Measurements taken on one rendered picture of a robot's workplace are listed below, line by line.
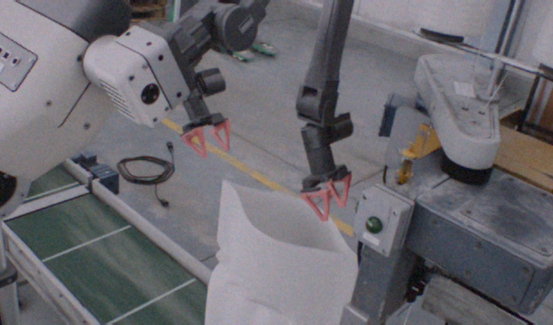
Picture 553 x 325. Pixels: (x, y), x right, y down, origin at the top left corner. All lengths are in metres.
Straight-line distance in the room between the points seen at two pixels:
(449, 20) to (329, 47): 0.24
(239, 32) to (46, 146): 0.40
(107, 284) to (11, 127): 1.19
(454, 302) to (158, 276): 1.26
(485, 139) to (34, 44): 0.78
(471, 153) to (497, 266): 0.20
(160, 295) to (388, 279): 1.20
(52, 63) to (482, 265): 0.75
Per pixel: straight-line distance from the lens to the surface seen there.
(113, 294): 2.08
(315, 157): 1.22
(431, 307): 1.20
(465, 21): 1.14
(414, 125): 1.34
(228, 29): 0.95
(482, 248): 0.90
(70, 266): 2.21
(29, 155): 1.08
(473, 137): 0.98
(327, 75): 1.17
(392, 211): 0.89
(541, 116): 1.33
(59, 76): 0.99
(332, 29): 1.17
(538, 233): 0.94
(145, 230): 2.37
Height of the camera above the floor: 1.77
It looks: 28 degrees down
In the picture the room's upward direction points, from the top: 8 degrees clockwise
